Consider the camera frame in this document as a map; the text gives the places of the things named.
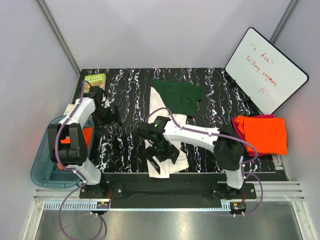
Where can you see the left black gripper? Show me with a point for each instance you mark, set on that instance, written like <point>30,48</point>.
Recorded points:
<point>112,119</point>

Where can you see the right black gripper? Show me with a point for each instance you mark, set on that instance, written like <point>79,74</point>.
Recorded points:
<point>172,152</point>

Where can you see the white and green t-shirt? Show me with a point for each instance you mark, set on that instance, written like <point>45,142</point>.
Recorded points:
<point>181,98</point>

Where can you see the orange t-shirt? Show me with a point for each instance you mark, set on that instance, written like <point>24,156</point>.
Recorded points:
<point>266,133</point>
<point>87,135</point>

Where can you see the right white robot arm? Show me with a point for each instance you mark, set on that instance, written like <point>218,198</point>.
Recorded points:
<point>222,142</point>

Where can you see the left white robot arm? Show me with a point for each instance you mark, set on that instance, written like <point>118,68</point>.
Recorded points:
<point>84,108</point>

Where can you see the orange t-shirt in bin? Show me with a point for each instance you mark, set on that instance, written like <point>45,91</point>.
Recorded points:
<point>87,135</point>

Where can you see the green treehouse paperback book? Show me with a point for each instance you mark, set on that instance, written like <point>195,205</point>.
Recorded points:
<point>95,80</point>

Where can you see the white dry-erase board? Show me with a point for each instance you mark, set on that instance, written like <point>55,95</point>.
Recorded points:
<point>265,74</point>

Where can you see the aluminium frame rail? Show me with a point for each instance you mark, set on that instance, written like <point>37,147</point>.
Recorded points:
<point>266,192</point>

